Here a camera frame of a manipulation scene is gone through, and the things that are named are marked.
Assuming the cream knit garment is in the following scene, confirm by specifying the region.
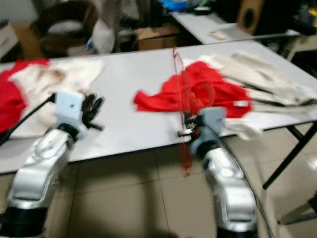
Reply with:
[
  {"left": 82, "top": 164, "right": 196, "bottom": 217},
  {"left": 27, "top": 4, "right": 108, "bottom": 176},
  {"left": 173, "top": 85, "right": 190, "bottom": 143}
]
[
  {"left": 183, "top": 51, "right": 317, "bottom": 107},
  {"left": 10, "top": 59, "right": 105, "bottom": 134}
]

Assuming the red t-shirt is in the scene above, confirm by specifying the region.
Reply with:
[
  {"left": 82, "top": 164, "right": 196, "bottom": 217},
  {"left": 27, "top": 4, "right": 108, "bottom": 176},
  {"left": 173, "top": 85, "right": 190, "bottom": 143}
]
[
  {"left": 133, "top": 60, "right": 253, "bottom": 119},
  {"left": 0, "top": 59, "right": 50, "bottom": 134}
]

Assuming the white cloth piece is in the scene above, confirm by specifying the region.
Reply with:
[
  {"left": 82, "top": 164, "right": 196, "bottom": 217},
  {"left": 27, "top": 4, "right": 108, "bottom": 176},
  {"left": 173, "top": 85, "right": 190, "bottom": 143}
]
[{"left": 225, "top": 119, "right": 263, "bottom": 142}]

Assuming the white hanging bag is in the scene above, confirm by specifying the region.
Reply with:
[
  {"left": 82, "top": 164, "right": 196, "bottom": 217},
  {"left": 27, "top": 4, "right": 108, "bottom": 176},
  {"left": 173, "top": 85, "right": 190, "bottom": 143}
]
[{"left": 92, "top": 0, "right": 122, "bottom": 54}]

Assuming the open cardboard box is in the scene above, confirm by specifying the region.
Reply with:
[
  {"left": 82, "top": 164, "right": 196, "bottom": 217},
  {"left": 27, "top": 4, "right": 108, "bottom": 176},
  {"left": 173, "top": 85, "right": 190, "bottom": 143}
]
[{"left": 136, "top": 26, "right": 181, "bottom": 50}]

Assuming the brown round wicker chair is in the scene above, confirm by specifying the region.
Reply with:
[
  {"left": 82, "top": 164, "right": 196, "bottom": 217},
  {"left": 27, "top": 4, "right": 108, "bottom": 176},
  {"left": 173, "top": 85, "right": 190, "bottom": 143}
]
[{"left": 32, "top": 0, "right": 100, "bottom": 58}]

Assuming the black table leg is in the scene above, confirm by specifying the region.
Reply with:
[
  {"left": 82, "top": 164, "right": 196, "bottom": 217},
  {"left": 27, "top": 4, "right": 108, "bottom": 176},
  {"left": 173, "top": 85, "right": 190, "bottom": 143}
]
[{"left": 263, "top": 121, "right": 317, "bottom": 189}]

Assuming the beige flat object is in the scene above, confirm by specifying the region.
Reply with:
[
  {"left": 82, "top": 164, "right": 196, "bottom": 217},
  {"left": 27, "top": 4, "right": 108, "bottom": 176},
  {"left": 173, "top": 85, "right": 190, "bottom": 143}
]
[{"left": 211, "top": 31, "right": 228, "bottom": 40}]

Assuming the white storage box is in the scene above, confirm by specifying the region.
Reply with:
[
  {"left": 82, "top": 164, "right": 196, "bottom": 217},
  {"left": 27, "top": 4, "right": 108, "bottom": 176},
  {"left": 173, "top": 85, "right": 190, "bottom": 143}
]
[{"left": 0, "top": 22, "right": 20, "bottom": 60}]

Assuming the blue plastic item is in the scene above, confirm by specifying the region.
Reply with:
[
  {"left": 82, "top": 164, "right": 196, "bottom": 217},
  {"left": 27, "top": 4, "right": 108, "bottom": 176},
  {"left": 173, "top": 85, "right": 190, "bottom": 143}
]
[{"left": 161, "top": 0, "right": 189, "bottom": 11}]

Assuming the wooden loudspeaker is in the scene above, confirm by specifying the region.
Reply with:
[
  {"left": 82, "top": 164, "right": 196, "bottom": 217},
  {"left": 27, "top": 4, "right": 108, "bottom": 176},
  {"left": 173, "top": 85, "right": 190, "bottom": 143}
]
[{"left": 237, "top": 0, "right": 265, "bottom": 35}]

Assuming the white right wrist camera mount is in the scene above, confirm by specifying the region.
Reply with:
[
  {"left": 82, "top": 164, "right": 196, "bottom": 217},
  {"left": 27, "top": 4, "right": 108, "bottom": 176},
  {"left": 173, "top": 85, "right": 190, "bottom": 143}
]
[{"left": 193, "top": 107, "right": 226, "bottom": 149}]

